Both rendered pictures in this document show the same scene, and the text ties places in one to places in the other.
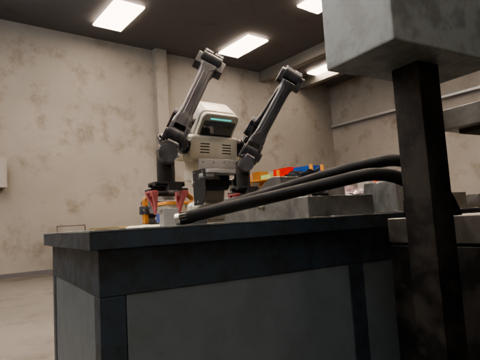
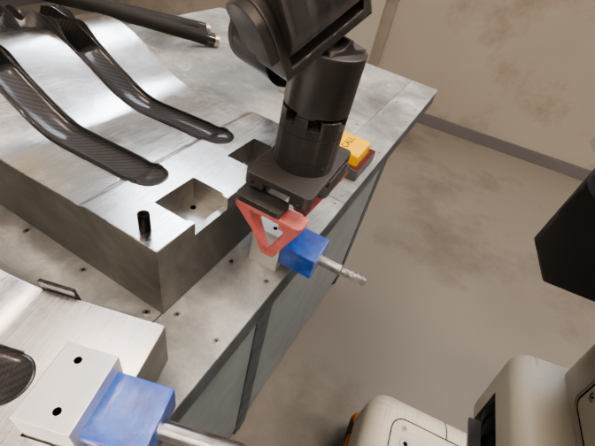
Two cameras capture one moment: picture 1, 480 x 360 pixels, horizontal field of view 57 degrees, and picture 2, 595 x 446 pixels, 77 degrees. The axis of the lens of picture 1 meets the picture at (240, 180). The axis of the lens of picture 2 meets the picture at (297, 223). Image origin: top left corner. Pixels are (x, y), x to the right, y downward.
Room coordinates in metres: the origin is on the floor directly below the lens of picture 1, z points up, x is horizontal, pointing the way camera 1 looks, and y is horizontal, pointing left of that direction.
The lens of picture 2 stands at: (2.02, -0.20, 1.13)
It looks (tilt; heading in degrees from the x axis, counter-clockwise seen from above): 42 degrees down; 141
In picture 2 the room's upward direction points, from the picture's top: 14 degrees clockwise
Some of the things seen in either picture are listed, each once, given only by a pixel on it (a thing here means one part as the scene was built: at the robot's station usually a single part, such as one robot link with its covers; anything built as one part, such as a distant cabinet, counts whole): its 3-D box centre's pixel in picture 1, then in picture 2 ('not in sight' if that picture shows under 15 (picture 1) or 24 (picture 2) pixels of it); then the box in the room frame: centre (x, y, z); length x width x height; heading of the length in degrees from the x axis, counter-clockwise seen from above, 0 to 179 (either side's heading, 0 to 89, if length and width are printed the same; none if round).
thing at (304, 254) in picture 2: not in sight; (312, 255); (1.81, 0.01, 0.83); 0.13 x 0.05 x 0.05; 33
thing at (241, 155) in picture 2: not in sight; (255, 167); (1.70, -0.02, 0.87); 0.05 x 0.05 x 0.04; 31
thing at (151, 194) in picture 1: (158, 199); not in sight; (1.37, 0.25, 0.88); 0.07 x 0.07 x 0.09; 31
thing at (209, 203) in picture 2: not in sight; (193, 213); (1.75, -0.11, 0.87); 0.05 x 0.05 x 0.04; 31
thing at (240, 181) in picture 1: (243, 182); (307, 142); (1.78, -0.01, 0.96); 0.10 x 0.07 x 0.07; 123
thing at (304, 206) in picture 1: (291, 198); (85, 111); (1.53, -0.17, 0.87); 0.50 x 0.26 x 0.14; 31
